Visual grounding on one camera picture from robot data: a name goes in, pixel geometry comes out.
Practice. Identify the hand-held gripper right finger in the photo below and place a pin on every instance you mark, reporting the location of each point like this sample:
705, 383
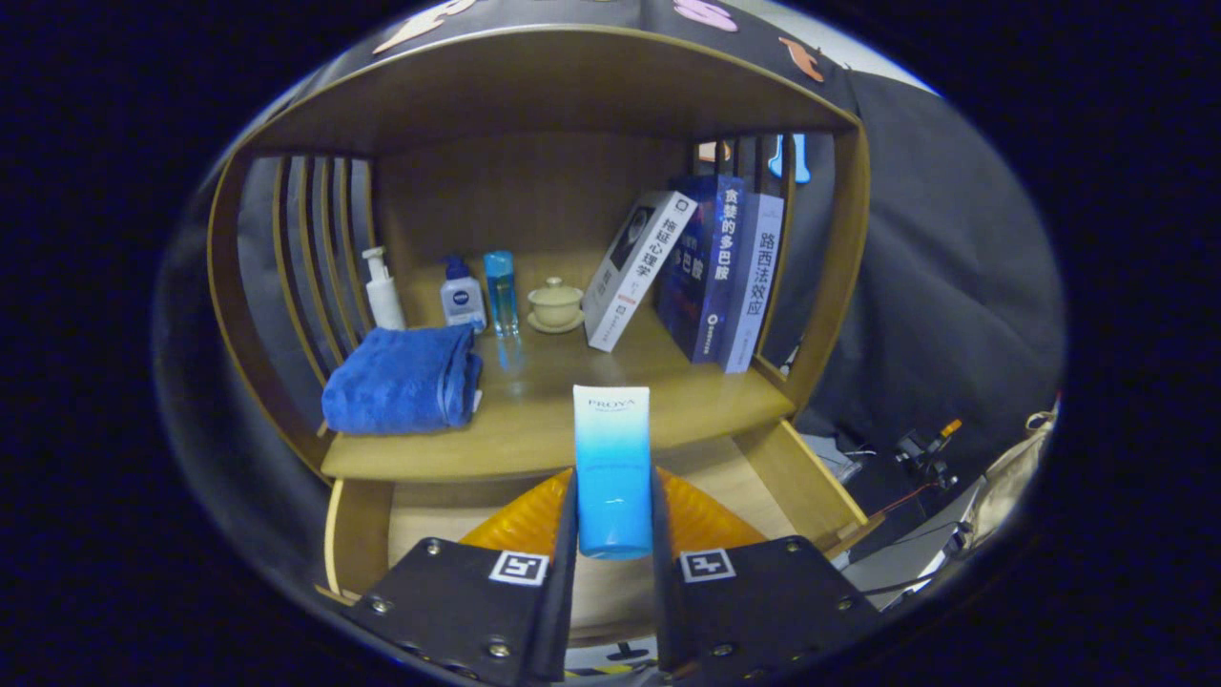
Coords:
665, 592

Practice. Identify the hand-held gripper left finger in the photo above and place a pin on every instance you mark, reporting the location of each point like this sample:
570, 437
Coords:
565, 592

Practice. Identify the blue and white tube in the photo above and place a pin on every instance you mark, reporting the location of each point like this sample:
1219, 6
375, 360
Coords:
612, 468

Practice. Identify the wooden drawer with black knob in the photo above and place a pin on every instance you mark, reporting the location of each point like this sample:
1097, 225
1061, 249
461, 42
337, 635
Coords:
424, 530

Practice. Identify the wooden countertop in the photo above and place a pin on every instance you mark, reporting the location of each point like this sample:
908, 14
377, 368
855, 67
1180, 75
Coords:
544, 420

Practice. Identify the wooden cabinet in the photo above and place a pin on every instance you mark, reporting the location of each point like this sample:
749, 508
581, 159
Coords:
534, 86

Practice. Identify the folded blue towel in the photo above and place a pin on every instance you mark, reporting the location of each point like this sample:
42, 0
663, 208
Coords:
401, 382

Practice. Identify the beige lidded teacup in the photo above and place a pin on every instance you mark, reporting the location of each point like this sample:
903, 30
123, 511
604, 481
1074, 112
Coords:
555, 305

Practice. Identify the clear blue bottle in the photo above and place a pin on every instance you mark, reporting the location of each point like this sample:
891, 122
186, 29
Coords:
502, 291

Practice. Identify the white bottle with blue cap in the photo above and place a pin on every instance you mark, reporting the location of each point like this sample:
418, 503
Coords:
464, 301

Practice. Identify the white book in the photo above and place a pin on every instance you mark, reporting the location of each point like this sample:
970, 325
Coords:
634, 277

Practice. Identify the dark blue book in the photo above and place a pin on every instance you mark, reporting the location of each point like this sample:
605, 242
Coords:
706, 277

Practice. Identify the pale lavender book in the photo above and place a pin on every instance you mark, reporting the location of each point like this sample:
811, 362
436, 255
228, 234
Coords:
754, 286

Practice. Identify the white pump bottle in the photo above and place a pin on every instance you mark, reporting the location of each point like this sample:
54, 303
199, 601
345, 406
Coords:
385, 305

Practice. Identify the beige bag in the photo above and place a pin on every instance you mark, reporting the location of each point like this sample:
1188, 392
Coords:
1011, 477

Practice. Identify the black backdrop cloth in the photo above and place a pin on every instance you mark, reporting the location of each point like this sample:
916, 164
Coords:
935, 286

